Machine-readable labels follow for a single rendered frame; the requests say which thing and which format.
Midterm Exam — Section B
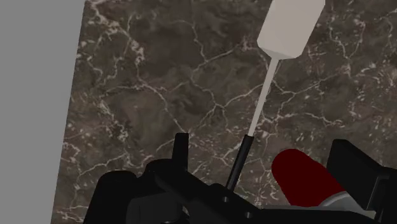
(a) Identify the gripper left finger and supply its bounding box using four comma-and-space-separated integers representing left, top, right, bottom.
83, 132, 237, 224

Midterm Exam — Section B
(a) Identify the white spatula with black handle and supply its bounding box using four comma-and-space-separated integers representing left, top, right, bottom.
225, 0, 326, 192

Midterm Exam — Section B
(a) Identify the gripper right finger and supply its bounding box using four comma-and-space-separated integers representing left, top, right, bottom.
326, 139, 397, 224

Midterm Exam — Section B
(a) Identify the dark red rounded object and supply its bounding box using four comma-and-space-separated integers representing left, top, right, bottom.
270, 148, 377, 218

